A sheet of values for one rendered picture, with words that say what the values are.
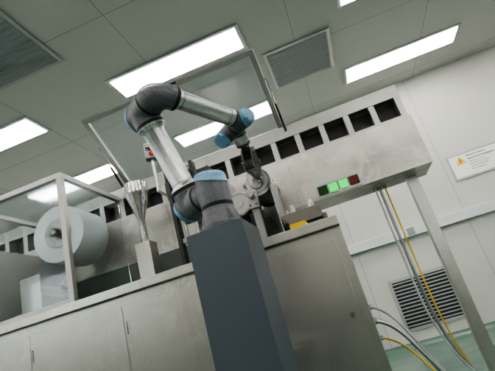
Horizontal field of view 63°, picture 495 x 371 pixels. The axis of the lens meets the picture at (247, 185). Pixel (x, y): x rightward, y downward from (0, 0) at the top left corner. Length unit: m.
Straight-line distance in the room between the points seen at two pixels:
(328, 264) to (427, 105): 3.68
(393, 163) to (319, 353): 1.16
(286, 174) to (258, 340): 1.32
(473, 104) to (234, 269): 4.26
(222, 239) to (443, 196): 3.70
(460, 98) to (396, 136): 2.84
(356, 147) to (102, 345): 1.65
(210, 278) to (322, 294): 0.53
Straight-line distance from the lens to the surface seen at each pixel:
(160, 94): 1.55
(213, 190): 1.40
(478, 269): 4.71
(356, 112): 2.49
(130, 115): 1.65
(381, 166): 2.35
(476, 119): 5.12
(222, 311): 1.29
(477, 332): 2.46
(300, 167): 2.38
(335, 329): 1.65
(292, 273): 1.67
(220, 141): 1.79
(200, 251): 1.32
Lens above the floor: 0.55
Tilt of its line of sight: 20 degrees up
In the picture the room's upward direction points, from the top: 16 degrees counter-clockwise
